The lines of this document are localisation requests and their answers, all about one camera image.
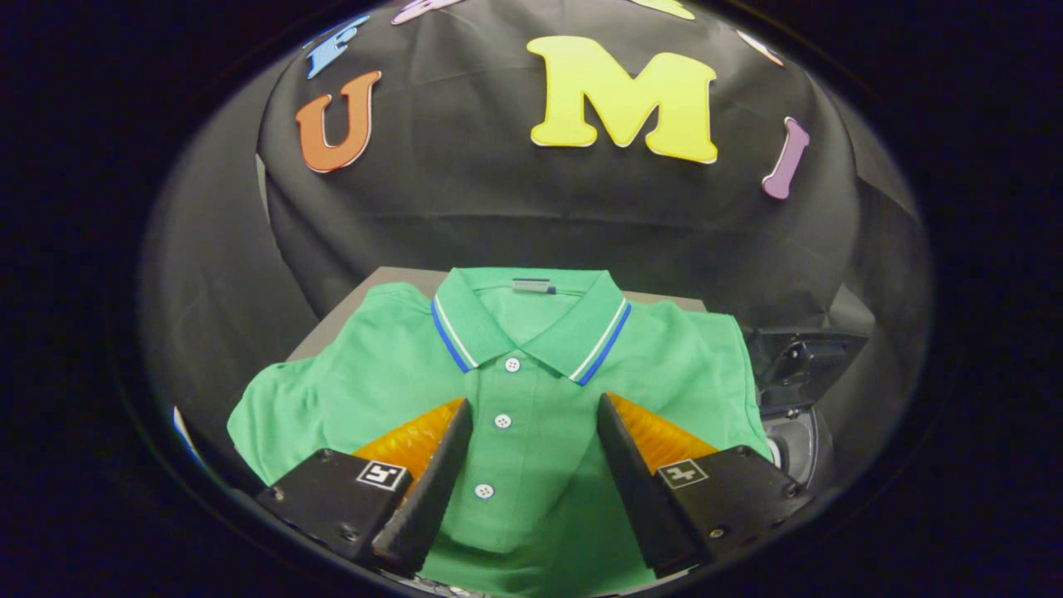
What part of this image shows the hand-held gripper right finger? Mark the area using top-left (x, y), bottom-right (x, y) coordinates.
top-left (596, 392), bottom-right (811, 578)

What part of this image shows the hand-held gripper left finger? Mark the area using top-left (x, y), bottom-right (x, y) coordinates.
top-left (253, 397), bottom-right (474, 578)

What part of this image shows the green polo shirt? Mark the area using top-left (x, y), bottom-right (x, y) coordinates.
top-left (227, 266), bottom-right (773, 597)

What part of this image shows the grey washing machine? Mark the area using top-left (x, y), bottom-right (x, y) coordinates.
top-left (760, 403), bottom-right (838, 493)

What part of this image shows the dark washing machine lid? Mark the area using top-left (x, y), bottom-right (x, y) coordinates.
top-left (747, 328), bottom-right (870, 409)

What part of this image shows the grey cabinet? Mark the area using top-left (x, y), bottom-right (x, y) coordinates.
top-left (287, 266), bottom-right (708, 362)

